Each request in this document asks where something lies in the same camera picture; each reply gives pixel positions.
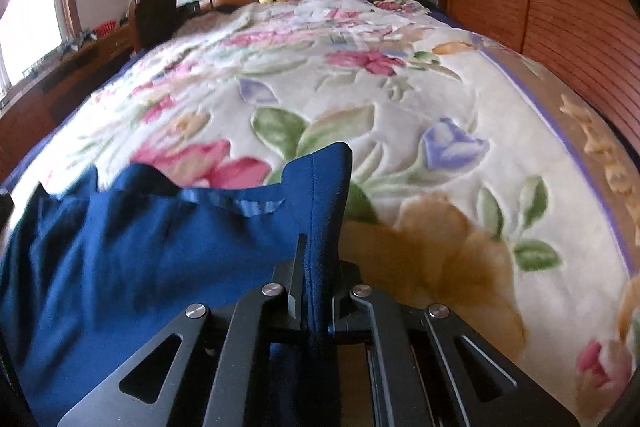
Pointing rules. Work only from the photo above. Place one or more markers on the window with wooden frame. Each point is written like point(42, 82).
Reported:
point(30, 27)

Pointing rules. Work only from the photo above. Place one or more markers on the floral blanket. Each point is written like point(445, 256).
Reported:
point(425, 82)

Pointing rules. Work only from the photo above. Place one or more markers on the dark wooden chair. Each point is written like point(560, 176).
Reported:
point(155, 22)

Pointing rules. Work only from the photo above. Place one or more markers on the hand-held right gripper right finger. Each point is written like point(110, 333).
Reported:
point(345, 302)

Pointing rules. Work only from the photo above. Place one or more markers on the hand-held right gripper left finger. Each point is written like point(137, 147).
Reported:
point(296, 287)

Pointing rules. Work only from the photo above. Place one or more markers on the red basket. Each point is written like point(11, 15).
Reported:
point(105, 27)

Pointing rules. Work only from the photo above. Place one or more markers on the navy bed sheet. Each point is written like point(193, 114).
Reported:
point(434, 9)

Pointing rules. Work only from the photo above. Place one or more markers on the dark blue jacket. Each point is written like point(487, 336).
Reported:
point(150, 257)

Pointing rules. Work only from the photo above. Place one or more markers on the wooden desk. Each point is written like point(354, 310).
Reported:
point(65, 87)

